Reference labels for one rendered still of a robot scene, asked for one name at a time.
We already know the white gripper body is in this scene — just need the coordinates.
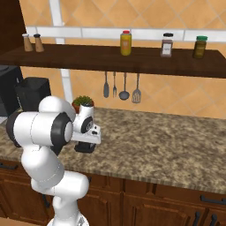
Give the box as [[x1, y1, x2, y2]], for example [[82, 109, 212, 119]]
[[72, 131, 102, 146]]

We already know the spice jar with black lid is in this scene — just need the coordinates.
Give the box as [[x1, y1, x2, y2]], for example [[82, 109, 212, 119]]
[[160, 32, 175, 58]]

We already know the olive jar with green lid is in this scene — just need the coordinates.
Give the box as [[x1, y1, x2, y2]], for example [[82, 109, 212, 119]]
[[192, 35, 208, 59]]

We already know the potted green plant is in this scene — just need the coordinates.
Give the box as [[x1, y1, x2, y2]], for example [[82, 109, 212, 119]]
[[72, 94, 95, 115]]

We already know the brown wooden drawer front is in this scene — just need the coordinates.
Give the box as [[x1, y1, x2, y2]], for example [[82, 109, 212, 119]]
[[0, 159, 30, 181], [123, 178, 226, 210], [86, 172, 124, 192]]

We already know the hanging grey turner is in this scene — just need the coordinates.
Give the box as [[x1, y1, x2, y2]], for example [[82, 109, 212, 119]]
[[102, 71, 110, 99]]

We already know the hanging grey ladle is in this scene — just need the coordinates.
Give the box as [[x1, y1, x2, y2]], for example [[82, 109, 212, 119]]
[[118, 72, 131, 102]]

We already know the brown wooden cupboard door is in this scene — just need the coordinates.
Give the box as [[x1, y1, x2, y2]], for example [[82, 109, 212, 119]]
[[0, 174, 57, 226], [77, 188, 124, 226], [205, 207, 226, 226], [123, 193, 207, 226]]

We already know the hanging grey slotted spatula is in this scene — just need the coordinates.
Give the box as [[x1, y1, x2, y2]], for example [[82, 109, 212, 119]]
[[132, 72, 142, 104]]

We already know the black box-shaped appliance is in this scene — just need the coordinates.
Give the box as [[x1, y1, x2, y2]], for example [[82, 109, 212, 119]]
[[14, 76, 53, 113]]

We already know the black countertop appliance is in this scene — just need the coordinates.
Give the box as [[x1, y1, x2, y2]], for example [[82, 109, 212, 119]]
[[0, 65, 24, 117]]

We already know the yellow bottle with red cap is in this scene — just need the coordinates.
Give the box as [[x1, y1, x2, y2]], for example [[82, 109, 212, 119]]
[[119, 29, 132, 57]]

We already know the brown shaker with black cap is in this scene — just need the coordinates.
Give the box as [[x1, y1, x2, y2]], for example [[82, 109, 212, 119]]
[[33, 33, 45, 53]]

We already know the brown shaker with white cap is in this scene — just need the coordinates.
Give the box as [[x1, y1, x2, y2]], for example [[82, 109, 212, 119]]
[[22, 33, 34, 53]]

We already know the black cupboard door handle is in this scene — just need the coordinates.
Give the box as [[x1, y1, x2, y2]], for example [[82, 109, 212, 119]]
[[41, 193, 51, 209], [208, 213, 219, 226], [192, 210, 201, 226]]

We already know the black drawer handle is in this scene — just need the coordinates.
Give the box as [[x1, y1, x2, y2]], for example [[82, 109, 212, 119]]
[[0, 162, 19, 171], [200, 194, 226, 207]]

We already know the dark wooden wall shelf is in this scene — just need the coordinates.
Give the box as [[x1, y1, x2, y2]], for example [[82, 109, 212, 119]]
[[0, 43, 226, 79]]

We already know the dark wooden wall cupboard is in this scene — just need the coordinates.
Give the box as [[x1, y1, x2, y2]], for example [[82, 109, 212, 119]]
[[0, 0, 27, 57]]

